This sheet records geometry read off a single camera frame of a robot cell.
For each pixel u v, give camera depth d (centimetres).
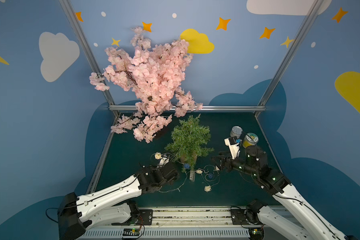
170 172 56
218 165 62
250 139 96
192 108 84
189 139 68
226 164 60
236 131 104
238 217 74
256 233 73
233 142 60
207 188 82
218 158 63
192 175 82
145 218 74
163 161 68
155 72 58
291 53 86
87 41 82
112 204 45
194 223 73
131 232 73
